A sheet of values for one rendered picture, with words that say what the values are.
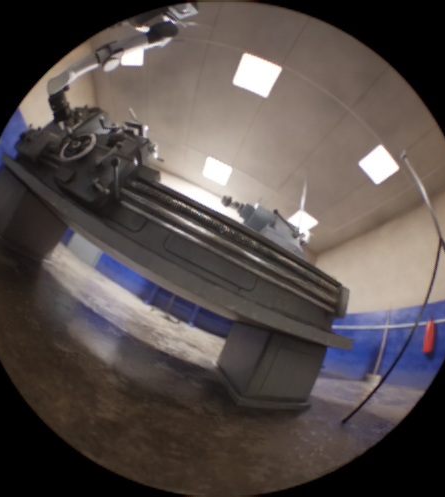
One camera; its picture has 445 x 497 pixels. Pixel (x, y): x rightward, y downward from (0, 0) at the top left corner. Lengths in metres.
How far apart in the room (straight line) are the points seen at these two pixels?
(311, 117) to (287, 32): 1.48
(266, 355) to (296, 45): 3.34
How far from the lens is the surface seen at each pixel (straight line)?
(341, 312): 1.07
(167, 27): 1.01
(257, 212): 1.17
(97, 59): 0.95
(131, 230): 0.84
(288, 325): 0.72
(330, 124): 3.22
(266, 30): 3.15
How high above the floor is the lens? 0.35
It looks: 22 degrees up
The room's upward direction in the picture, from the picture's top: 25 degrees clockwise
